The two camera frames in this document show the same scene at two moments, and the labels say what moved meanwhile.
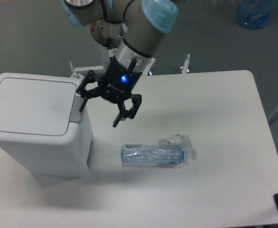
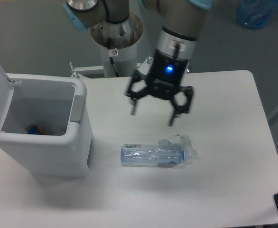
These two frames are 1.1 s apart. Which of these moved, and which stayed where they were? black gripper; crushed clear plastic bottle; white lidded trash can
Moved: black gripper
Stayed: crushed clear plastic bottle; white lidded trash can
